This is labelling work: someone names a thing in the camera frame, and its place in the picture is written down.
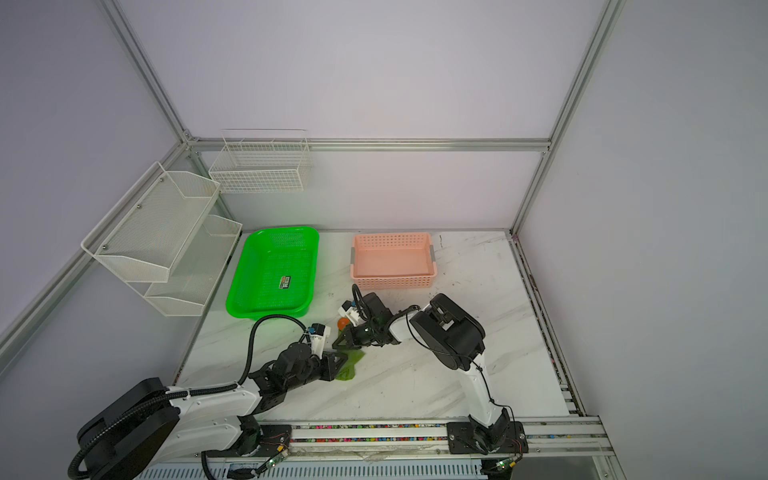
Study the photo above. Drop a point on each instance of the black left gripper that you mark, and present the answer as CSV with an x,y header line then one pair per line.
x,y
330,367

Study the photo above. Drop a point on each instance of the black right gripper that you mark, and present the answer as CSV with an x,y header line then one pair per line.
x,y
352,334

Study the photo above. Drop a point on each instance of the green paper napkin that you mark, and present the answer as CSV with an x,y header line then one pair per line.
x,y
347,372

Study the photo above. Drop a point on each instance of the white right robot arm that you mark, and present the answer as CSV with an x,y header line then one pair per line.
x,y
456,339

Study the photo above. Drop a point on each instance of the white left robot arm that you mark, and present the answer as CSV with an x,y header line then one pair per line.
x,y
152,423

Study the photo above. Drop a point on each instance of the pink perforated plastic basket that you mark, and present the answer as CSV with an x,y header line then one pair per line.
x,y
393,261

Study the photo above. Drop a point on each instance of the bright green plastic basket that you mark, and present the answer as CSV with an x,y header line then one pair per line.
x,y
267,255

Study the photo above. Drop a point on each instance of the white mesh two-tier shelf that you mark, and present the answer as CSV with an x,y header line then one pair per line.
x,y
165,242

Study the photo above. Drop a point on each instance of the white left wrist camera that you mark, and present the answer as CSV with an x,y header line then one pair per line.
x,y
318,335

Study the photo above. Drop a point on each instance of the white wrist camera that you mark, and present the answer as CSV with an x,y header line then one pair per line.
x,y
318,335
349,311

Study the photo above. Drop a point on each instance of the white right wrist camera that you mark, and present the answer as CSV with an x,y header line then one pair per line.
x,y
349,311

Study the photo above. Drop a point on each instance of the white wire basket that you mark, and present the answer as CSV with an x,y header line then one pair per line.
x,y
263,161

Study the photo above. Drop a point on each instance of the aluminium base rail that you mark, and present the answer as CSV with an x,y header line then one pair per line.
x,y
374,440

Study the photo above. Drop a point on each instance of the aluminium frame post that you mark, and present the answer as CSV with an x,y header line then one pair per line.
x,y
607,20

